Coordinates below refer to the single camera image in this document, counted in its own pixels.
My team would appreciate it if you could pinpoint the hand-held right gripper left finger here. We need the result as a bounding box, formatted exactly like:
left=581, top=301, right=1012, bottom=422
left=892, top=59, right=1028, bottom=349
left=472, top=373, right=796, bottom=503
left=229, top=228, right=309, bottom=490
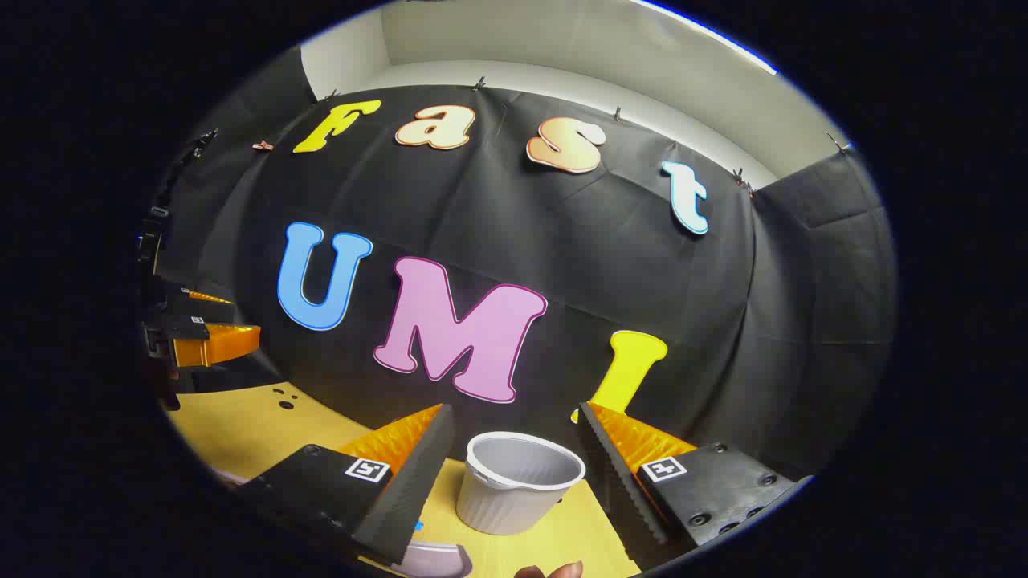
left=235, top=403, right=456, bottom=566

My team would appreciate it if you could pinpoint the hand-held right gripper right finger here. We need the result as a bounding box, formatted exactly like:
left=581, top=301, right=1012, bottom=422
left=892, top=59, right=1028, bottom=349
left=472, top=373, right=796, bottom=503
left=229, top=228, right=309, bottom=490
left=577, top=400, right=814, bottom=571

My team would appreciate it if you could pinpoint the lavender plastic dustpan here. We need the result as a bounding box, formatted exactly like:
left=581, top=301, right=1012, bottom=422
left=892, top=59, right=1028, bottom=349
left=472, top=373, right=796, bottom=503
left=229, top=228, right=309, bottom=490
left=394, top=541, right=475, bottom=578

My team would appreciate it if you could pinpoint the white ribbed garbage bin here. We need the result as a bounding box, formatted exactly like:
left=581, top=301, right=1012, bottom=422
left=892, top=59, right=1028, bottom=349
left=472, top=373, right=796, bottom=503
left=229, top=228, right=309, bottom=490
left=455, top=431, right=587, bottom=537

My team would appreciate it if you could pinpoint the wooden desktop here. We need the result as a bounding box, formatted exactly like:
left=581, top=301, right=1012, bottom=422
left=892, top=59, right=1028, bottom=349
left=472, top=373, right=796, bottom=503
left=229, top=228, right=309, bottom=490
left=165, top=381, right=643, bottom=578

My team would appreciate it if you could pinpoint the black backdrop cloth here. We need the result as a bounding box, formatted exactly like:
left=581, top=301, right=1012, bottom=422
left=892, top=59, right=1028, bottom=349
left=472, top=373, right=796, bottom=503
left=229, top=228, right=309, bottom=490
left=157, top=44, right=899, bottom=482

